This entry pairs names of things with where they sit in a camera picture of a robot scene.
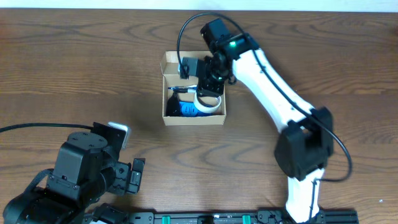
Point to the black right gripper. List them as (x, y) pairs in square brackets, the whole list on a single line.
[(210, 89)]

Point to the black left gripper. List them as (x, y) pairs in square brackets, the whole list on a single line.
[(125, 178)]

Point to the blue ballpoint pen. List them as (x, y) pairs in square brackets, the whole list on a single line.
[(174, 88)]

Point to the white tape roll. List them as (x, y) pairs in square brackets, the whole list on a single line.
[(206, 109)]

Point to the brown cardboard box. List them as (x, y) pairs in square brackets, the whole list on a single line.
[(171, 77)]

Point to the blue plastic case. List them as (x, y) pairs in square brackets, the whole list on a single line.
[(188, 109)]

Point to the black cone-shaped tool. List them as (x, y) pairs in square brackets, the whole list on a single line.
[(173, 106)]

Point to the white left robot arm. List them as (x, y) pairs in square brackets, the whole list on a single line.
[(86, 168)]

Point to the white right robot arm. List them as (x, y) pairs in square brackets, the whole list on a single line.
[(303, 148)]

